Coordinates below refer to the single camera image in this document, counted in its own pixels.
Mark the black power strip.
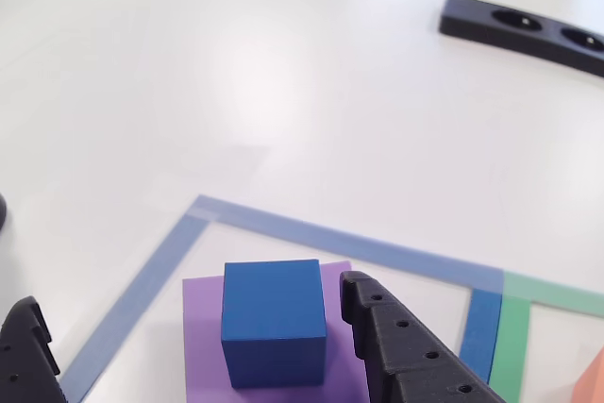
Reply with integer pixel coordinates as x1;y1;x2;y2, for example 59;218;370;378
437;0;604;78

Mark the orange foam block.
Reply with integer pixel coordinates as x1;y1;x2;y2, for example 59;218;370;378
570;345;604;403

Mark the purple foam block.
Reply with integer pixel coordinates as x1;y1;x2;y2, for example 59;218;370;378
182;260;372;403

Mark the small blue foam cube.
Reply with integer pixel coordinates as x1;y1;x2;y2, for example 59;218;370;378
220;259;328;390

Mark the blue tape square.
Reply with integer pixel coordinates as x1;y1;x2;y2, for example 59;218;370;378
59;193;505;403

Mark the green tape square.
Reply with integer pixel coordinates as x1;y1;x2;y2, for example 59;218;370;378
488;270;604;402

